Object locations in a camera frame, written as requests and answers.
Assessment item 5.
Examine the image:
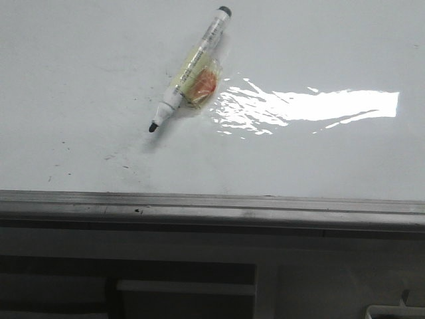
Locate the white taped whiteboard marker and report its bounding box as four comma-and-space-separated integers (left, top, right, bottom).
149, 6, 232, 133

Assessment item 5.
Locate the white plastic marker tray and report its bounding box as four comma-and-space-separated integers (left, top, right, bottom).
365, 290, 424, 319

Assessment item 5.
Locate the white whiteboard with metal frame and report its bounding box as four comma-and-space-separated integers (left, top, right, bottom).
1, 1, 424, 233

